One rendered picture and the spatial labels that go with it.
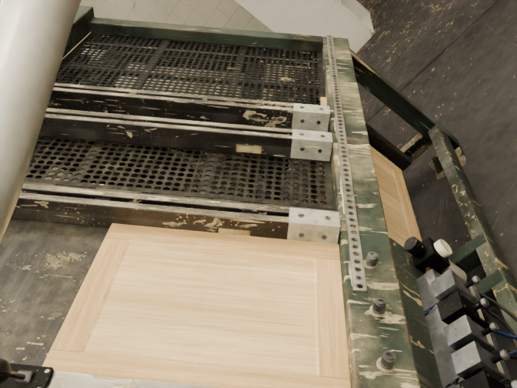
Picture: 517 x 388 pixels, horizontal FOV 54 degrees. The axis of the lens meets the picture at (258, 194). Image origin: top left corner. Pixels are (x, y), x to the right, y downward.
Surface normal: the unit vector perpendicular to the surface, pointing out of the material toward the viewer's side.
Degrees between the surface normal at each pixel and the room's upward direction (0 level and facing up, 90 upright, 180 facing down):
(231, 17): 90
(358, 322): 56
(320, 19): 90
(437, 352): 0
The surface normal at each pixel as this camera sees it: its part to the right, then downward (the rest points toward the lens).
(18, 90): 0.58, -0.15
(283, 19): -0.10, 0.61
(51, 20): 0.77, -0.07
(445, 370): -0.79, -0.53
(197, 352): 0.06, -0.81
